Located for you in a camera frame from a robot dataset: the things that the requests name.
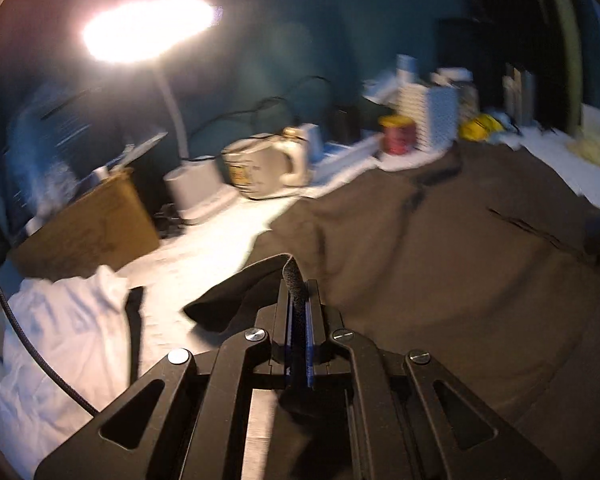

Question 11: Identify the white desk lamp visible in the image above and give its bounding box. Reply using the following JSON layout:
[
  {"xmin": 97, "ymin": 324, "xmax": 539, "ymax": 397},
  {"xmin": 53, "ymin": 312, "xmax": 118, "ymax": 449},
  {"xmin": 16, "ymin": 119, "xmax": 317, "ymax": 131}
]
[{"xmin": 81, "ymin": 0, "xmax": 236, "ymax": 226}]

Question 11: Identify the dark brown t-shirt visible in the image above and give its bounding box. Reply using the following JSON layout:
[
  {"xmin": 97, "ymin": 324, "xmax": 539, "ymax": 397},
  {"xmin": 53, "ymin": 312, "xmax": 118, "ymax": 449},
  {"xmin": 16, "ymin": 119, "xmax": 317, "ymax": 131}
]
[{"xmin": 184, "ymin": 142, "xmax": 600, "ymax": 479}]

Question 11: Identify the cream electric kettle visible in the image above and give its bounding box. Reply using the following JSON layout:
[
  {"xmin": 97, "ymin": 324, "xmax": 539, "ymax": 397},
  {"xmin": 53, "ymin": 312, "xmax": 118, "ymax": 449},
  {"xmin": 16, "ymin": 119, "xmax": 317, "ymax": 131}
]
[{"xmin": 222, "ymin": 127, "xmax": 312, "ymax": 200}]

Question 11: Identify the black strap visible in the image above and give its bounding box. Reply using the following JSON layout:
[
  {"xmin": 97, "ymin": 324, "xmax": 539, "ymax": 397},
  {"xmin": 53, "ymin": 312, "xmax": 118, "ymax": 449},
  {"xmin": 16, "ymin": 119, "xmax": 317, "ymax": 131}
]
[{"xmin": 124, "ymin": 285, "xmax": 146, "ymax": 386}]

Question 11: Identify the white textured bedspread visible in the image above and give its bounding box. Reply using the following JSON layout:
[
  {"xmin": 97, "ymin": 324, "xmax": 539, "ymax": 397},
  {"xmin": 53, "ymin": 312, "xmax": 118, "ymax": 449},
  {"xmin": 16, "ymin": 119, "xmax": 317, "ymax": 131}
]
[{"xmin": 0, "ymin": 123, "xmax": 600, "ymax": 480}]

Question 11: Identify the clear jar white lid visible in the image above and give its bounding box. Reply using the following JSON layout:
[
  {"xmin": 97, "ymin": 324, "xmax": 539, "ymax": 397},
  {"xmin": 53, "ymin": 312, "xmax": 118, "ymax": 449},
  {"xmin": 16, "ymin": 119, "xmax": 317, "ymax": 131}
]
[{"xmin": 437, "ymin": 67, "xmax": 480, "ymax": 124}]

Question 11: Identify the white crumpled garment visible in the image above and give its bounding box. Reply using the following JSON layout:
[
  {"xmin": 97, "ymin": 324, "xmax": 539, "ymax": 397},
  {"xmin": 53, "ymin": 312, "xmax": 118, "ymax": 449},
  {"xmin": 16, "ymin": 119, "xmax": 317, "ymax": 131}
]
[{"xmin": 0, "ymin": 266, "xmax": 131, "ymax": 479}]

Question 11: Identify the black cable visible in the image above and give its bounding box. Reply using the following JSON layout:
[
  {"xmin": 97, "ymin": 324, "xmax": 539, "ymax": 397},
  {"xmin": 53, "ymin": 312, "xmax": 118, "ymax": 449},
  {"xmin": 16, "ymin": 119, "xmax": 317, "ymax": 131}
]
[{"xmin": 0, "ymin": 228, "xmax": 102, "ymax": 418}]

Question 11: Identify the white power strip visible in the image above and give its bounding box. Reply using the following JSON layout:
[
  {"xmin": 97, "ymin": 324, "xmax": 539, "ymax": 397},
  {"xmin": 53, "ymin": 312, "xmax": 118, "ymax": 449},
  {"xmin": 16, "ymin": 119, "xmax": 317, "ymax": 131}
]
[{"xmin": 311, "ymin": 132, "xmax": 381, "ymax": 185}]

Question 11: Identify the red can yellow lid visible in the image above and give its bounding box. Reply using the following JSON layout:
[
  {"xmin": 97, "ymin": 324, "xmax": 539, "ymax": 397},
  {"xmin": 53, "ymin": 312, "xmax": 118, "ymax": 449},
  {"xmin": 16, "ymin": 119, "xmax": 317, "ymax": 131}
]
[{"xmin": 378, "ymin": 115, "xmax": 417, "ymax": 155}]

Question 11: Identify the white perforated plastic basket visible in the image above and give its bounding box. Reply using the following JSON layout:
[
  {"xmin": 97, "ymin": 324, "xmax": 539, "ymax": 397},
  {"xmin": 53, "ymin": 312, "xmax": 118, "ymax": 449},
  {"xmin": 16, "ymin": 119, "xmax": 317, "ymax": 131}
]
[{"xmin": 398, "ymin": 84, "xmax": 458, "ymax": 152}]

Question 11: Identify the clear plastic bag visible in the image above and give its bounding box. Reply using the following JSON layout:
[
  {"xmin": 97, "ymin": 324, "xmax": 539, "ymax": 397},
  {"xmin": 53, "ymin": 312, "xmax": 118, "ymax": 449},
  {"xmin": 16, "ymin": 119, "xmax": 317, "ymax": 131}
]
[{"xmin": 6, "ymin": 84, "xmax": 166, "ymax": 220}]

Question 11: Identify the yellow snack bag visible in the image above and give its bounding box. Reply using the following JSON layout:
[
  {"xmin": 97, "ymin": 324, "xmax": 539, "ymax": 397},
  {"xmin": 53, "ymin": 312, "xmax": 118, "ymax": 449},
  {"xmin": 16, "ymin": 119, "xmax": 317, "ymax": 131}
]
[{"xmin": 458, "ymin": 114, "xmax": 505, "ymax": 142}]

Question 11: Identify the brown cardboard box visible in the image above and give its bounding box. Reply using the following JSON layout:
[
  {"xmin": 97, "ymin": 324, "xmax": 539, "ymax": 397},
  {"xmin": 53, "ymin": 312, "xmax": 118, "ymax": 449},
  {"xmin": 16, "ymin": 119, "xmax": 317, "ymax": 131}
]
[{"xmin": 9, "ymin": 170, "xmax": 160, "ymax": 281}]

